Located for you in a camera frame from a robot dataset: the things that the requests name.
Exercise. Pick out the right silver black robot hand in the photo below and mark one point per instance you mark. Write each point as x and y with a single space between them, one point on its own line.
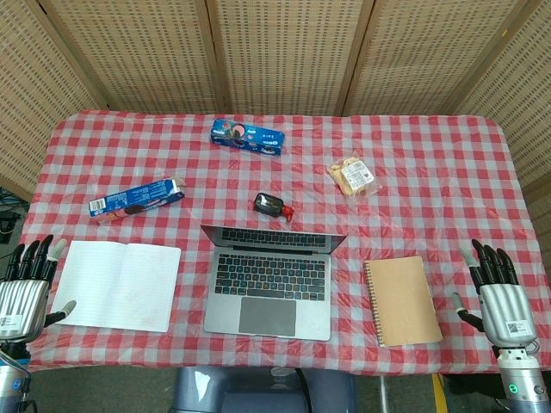
505 310

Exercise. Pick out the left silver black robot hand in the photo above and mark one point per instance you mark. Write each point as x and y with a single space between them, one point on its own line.
23 301

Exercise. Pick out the silver laptop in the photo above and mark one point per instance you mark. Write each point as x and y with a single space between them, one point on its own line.
269 284

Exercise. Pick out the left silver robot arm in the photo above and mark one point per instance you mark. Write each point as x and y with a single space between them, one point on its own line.
10 383

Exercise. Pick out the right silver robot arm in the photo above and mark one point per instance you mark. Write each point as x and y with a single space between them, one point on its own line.
523 383

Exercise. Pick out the open white lined notebook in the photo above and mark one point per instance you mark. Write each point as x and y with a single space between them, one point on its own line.
116 284

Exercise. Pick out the woven wooden folding screen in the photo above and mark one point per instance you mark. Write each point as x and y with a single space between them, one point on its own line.
280 51

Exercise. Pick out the brown spiral notebook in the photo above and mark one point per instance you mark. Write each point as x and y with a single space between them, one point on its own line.
402 301

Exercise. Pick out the red white checkered tablecloth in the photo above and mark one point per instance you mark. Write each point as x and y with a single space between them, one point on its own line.
430 215

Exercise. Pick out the opened blue cookie box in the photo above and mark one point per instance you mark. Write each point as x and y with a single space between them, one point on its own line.
138 200

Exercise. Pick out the clear bag of biscuits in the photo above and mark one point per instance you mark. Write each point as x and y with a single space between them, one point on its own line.
355 175

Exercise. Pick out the small dark sauce bottle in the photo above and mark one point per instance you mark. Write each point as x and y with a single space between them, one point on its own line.
268 203

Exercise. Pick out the closed blue cookie box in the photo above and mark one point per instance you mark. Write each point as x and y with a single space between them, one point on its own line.
247 137

